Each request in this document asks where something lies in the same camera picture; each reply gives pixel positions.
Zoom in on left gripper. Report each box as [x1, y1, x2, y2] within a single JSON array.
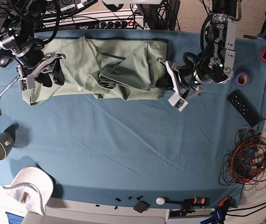
[[156, 57, 202, 100]]

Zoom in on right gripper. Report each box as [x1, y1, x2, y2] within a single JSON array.
[[17, 53, 66, 88]]

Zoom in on light green T-shirt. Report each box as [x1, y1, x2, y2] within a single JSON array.
[[22, 36, 168, 106]]

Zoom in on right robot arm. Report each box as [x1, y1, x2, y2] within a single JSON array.
[[0, 0, 66, 91]]

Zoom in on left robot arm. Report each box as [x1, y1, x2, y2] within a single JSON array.
[[156, 0, 241, 98]]

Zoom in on black computer mouse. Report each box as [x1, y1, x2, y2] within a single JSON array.
[[0, 55, 13, 68]]

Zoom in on white power strip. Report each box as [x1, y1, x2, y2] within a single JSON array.
[[81, 20, 143, 29]]

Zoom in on purple tape roll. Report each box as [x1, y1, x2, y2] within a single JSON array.
[[233, 71, 249, 87]]

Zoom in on grey ceramic mug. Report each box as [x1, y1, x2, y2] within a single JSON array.
[[0, 132, 14, 161]]

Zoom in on blue table cloth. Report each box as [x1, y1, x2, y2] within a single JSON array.
[[0, 29, 266, 209]]

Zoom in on black remote control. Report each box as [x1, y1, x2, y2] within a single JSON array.
[[227, 90, 260, 127]]

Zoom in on white baseball cap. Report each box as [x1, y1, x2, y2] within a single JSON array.
[[2, 167, 54, 216]]

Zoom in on white round puck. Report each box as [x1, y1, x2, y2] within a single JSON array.
[[156, 197, 166, 205]]

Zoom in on black orange bar clamp bottom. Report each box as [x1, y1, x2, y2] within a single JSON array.
[[165, 197, 206, 210]]

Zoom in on black square plate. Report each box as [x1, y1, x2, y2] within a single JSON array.
[[133, 201, 150, 213]]

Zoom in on blue black clamp bottom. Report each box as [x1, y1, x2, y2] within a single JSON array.
[[200, 197, 232, 224]]

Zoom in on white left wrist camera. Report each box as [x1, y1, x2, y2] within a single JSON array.
[[168, 92, 188, 112]]

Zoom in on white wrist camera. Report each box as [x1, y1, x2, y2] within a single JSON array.
[[18, 75, 36, 91], [168, 92, 188, 112]]

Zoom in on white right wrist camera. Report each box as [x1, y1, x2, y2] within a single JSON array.
[[18, 75, 36, 91]]

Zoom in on red black wire bundle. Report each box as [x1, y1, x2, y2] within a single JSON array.
[[218, 116, 266, 192]]

